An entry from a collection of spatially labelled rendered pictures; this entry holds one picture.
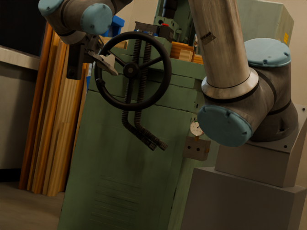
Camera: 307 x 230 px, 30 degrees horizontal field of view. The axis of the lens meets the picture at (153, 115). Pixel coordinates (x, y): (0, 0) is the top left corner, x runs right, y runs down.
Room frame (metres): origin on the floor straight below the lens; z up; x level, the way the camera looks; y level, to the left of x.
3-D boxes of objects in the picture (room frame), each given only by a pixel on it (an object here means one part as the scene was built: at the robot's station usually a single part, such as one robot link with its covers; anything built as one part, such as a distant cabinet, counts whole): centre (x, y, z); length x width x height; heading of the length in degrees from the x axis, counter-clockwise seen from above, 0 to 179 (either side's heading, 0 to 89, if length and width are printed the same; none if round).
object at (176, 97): (2.52, 0.00, 0.76); 0.57 x 0.45 x 0.09; 166
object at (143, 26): (2.21, 0.07, 0.99); 0.13 x 0.11 x 0.06; 76
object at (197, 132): (2.14, -0.17, 0.65); 0.06 x 0.04 x 0.08; 76
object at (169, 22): (2.42, 0.02, 1.03); 0.14 x 0.07 x 0.09; 166
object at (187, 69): (2.30, 0.05, 0.87); 0.61 x 0.30 x 0.06; 76
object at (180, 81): (2.35, 0.04, 0.82); 0.40 x 0.21 x 0.04; 76
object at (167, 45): (2.22, 0.07, 0.91); 0.15 x 0.14 x 0.09; 76
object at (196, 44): (2.50, -0.12, 1.02); 0.12 x 0.03 x 0.12; 166
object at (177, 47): (2.31, 0.02, 0.93); 0.25 x 0.01 x 0.07; 76
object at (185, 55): (2.24, -0.07, 0.92); 0.04 x 0.03 x 0.04; 66
